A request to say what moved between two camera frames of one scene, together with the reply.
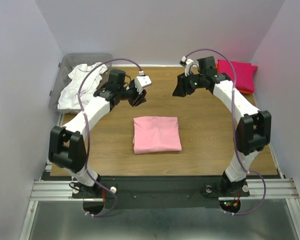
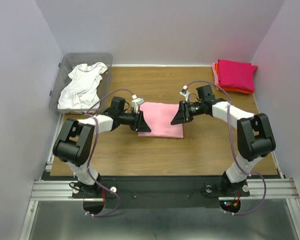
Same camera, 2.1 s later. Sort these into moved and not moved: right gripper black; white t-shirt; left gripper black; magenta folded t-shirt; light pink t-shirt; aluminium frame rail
Moved: right gripper black; left gripper black; light pink t-shirt
Not moved: aluminium frame rail; magenta folded t-shirt; white t-shirt
